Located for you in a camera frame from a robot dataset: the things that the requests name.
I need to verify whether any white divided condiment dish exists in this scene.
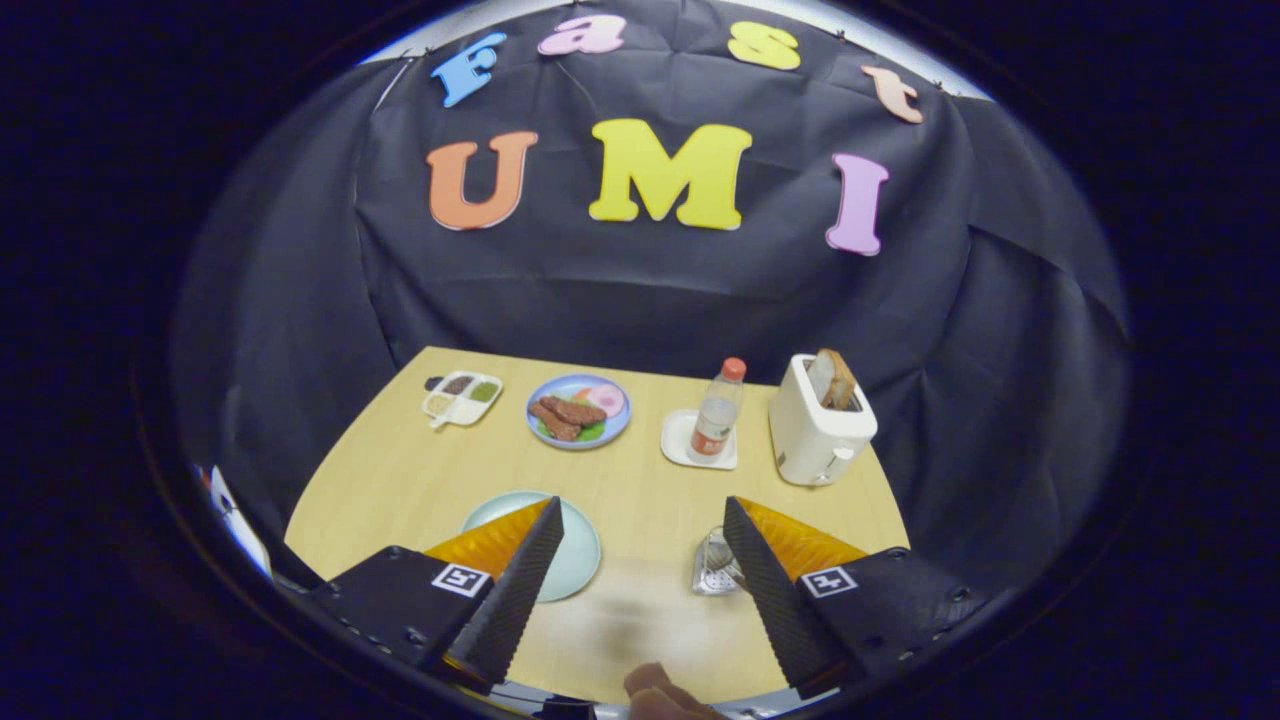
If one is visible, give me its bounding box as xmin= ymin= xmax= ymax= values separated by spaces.
xmin=421 ymin=371 xmax=504 ymax=430

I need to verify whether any clear water bottle red cap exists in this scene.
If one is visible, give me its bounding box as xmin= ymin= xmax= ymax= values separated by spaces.
xmin=688 ymin=357 xmax=748 ymax=464

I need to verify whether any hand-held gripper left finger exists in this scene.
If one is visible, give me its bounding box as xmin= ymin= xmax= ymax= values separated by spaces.
xmin=310 ymin=496 xmax=566 ymax=696

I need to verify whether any white square coaster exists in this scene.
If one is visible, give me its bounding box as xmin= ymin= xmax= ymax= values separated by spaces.
xmin=660 ymin=408 xmax=740 ymax=471

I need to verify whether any white toaster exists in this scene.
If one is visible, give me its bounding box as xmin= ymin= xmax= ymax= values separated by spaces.
xmin=768 ymin=354 xmax=879 ymax=488

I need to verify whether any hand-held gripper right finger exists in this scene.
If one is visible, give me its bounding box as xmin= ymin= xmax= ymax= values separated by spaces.
xmin=722 ymin=496 xmax=986 ymax=701

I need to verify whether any brown meat slice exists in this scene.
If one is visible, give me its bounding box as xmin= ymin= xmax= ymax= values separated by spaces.
xmin=530 ymin=403 xmax=581 ymax=442
xmin=540 ymin=396 xmax=608 ymax=428

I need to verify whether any metal wire basket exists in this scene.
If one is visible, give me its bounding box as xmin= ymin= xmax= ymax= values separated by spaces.
xmin=691 ymin=526 xmax=746 ymax=597

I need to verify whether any toasted bread slice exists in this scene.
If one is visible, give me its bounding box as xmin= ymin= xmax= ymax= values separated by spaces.
xmin=808 ymin=348 xmax=858 ymax=412

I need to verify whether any light green plate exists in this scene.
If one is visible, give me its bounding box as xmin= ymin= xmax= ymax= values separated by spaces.
xmin=461 ymin=489 xmax=602 ymax=603

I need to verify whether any blue plate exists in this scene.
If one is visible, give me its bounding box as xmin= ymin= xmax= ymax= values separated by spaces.
xmin=525 ymin=374 xmax=632 ymax=451

